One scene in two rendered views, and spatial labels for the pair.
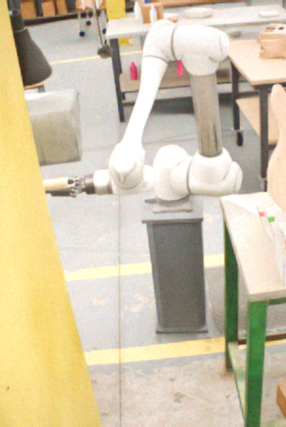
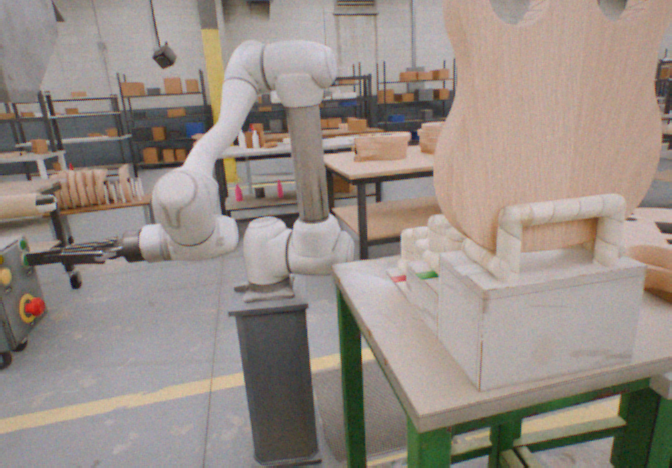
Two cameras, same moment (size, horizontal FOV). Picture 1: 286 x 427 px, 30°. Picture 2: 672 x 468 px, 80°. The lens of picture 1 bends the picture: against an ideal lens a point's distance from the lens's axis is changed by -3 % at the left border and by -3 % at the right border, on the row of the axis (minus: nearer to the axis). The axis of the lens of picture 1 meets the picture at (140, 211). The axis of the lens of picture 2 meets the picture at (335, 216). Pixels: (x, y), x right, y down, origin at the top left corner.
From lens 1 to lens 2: 96 cm
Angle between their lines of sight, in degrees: 20
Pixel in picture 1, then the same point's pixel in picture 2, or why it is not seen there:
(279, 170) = (464, 148)
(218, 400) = not seen: outside the picture
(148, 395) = not seen: outside the picture
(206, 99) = (308, 142)
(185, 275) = (288, 384)
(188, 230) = (289, 321)
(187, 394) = not seen: outside the picture
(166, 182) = (259, 260)
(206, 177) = (310, 249)
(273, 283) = (457, 388)
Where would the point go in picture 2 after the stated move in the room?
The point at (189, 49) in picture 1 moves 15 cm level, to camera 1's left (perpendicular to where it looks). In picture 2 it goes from (284, 65) to (229, 68)
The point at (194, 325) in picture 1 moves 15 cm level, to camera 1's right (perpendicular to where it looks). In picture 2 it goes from (302, 454) to (339, 444)
